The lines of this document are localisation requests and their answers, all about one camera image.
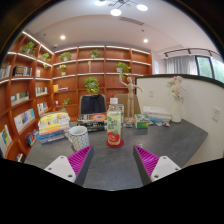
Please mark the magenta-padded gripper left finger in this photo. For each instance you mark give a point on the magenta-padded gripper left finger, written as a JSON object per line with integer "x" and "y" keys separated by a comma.
{"x": 60, "y": 166}

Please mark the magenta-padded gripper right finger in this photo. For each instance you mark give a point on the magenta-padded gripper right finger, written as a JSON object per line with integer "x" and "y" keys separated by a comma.
{"x": 164, "y": 166}

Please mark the clear plastic drink bottle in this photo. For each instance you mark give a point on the clear plastic drink bottle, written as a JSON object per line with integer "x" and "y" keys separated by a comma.
{"x": 114, "y": 126}

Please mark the white patterned ceramic mug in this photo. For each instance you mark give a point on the white patterned ceramic mug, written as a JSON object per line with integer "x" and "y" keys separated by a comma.
{"x": 80, "y": 138}

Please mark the stack of colourful books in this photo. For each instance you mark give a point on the stack of colourful books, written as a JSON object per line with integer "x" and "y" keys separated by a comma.
{"x": 53, "y": 126}

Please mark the green and white tissue box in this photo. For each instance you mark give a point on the green and white tissue box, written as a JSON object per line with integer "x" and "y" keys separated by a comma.
{"x": 141, "y": 121}

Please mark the stack of dark books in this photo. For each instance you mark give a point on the stack of dark books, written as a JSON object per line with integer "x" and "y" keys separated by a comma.
{"x": 91, "y": 121}

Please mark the stack of white boxes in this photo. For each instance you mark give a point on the stack of white boxes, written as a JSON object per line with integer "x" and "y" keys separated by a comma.
{"x": 156, "y": 112}

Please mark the white vase with flowers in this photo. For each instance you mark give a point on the white vase with flowers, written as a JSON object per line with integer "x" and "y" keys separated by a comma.
{"x": 176, "y": 111}

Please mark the green and white carton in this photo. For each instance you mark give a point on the green and white carton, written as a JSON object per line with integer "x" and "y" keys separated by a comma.
{"x": 122, "y": 111}

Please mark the dark upholstered chair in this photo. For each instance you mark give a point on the dark upholstered chair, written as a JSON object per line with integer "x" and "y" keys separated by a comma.
{"x": 92, "y": 104}

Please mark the wooden artist mannequin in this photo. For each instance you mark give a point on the wooden artist mannequin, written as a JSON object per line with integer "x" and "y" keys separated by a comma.
{"x": 130, "y": 96}

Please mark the grey window curtain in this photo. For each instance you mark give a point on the grey window curtain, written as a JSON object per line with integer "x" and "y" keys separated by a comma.
{"x": 181, "y": 65}

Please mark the dark framed window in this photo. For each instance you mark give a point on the dark framed window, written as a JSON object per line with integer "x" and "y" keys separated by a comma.
{"x": 210, "y": 68}

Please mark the round recessed ceiling light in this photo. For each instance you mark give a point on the round recessed ceiling light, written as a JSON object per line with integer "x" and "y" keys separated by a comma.
{"x": 62, "y": 37}
{"x": 145, "y": 40}

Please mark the ceiling lamp with round lights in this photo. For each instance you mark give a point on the ceiling lamp with round lights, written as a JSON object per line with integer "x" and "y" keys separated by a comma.
{"x": 116, "y": 12}

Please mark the white wall socket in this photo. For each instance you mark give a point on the white wall socket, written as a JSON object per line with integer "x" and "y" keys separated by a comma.
{"x": 216, "y": 114}
{"x": 151, "y": 93}

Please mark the wooden wall shelf unit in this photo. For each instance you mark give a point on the wooden wall shelf unit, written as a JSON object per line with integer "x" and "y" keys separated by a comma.
{"x": 70, "y": 70}

